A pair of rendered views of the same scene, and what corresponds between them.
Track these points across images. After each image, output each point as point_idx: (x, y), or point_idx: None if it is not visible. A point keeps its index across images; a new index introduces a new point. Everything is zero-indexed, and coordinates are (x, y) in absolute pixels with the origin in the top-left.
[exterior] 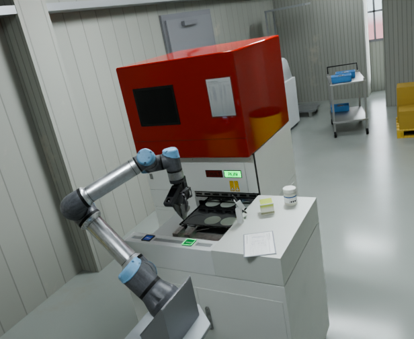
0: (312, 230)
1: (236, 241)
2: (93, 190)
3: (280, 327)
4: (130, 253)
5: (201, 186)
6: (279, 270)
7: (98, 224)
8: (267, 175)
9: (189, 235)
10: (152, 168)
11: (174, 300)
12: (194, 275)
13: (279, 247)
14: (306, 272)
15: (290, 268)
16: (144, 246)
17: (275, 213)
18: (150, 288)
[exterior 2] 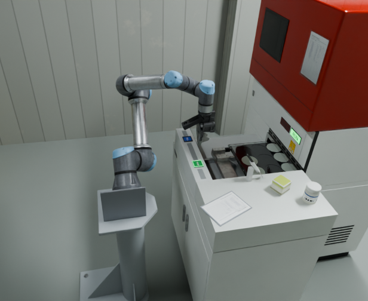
0: (305, 236)
1: (219, 190)
2: (132, 82)
3: (205, 274)
4: (140, 141)
5: (274, 128)
6: (213, 239)
7: (136, 107)
8: (332, 160)
9: (217, 158)
10: (183, 91)
11: (117, 194)
12: (189, 188)
13: (230, 224)
14: (266, 260)
15: (233, 245)
16: (180, 143)
17: (281, 196)
18: (118, 174)
